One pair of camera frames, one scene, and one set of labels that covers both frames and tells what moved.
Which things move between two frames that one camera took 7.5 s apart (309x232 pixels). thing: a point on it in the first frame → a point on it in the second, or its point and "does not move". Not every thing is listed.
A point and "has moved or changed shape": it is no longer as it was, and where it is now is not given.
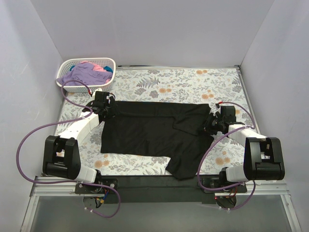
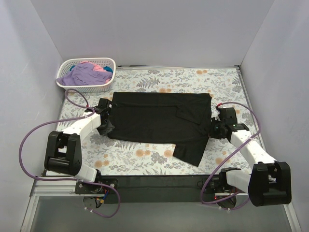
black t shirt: [176, 131] has moved or changed shape
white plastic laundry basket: [65, 65] does not move
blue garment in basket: [108, 68] does not move
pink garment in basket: [96, 67] does not move
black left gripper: [109, 110] → [107, 126]
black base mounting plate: [158, 190] does not move
